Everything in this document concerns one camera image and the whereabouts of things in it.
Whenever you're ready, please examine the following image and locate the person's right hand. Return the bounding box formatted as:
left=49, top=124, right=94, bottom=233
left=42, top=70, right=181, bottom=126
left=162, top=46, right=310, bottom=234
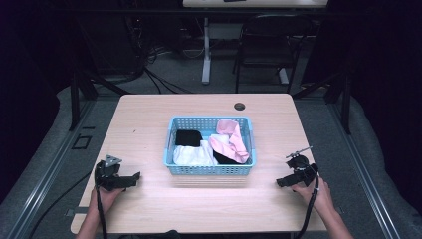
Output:
left=291, top=176, right=335, bottom=217

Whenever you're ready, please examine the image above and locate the pink cloth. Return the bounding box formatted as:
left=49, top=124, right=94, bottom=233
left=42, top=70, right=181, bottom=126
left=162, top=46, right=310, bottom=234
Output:
left=208, top=119, right=251, bottom=164

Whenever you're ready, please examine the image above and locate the black floor cable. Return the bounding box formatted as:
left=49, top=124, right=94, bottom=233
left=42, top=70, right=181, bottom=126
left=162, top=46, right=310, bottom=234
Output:
left=29, top=170, right=96, bottom=239

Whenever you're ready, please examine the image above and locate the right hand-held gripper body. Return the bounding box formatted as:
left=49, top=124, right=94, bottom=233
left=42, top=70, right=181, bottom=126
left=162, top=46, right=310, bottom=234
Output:
left=285, top=145, right=319, bottom=187

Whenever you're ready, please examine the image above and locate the tangle of floor cables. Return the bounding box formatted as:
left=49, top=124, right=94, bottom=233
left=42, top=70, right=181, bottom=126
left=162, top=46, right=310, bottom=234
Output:
left=124, top=15, right=205, bottom=95

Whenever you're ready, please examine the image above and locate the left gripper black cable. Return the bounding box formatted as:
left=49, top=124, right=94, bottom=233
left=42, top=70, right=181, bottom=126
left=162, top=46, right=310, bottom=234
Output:
left=95, top=183, right=108, bottom=239

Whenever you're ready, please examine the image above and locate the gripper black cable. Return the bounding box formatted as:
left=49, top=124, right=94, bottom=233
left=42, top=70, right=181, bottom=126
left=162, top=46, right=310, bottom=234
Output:
left=294, top=172, right=320, bottom=239
left=95, top=183, right=108, bottom=239

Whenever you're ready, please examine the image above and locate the black cloth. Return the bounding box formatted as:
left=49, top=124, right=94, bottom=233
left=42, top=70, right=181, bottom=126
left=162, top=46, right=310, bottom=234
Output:
left=174, top=128, right=204, bottom=148
left=212, top=149, right=241, bottom=166

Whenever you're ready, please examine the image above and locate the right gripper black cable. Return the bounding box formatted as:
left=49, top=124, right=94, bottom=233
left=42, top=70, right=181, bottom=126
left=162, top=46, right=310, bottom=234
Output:
left=294, top=172, right=320, bottom=239

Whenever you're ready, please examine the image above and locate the person's dark clothing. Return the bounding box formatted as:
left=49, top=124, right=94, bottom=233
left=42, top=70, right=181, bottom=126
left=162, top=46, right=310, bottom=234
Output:
left=117, top=229, right=182, bottom=239

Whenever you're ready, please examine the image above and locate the white cloth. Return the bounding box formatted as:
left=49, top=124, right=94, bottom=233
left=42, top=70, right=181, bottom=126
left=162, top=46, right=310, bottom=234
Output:
left=172, top=139, right=219, bottom=166

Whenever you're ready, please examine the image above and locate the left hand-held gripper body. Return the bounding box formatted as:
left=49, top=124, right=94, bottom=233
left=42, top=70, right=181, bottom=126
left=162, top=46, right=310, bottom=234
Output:
left=94, top=153, right=126, bottom=193

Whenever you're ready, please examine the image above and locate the black metal stand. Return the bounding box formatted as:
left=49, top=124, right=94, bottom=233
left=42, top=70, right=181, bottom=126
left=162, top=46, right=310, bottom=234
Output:
left=293, top=71, right=353, bottom=135
left=67, top=64, right=131, bottom=131

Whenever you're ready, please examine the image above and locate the person's left hand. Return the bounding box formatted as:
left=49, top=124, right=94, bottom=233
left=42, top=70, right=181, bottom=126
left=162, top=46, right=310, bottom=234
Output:
left=89, top=186, right=127, bottom=214

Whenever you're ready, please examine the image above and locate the white table leg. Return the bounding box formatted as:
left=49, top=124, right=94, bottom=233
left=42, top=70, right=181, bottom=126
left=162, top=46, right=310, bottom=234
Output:
left=201, top=16, right=214, bottom=86

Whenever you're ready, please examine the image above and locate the blue plastic basket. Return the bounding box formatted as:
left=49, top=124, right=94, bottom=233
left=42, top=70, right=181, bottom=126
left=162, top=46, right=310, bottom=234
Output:
left=162, top=115, right=258, bottom=176

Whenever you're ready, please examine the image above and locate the black folding chair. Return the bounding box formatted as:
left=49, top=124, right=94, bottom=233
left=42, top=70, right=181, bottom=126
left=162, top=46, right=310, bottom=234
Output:
left=231, top=13, right=314, bottom=95

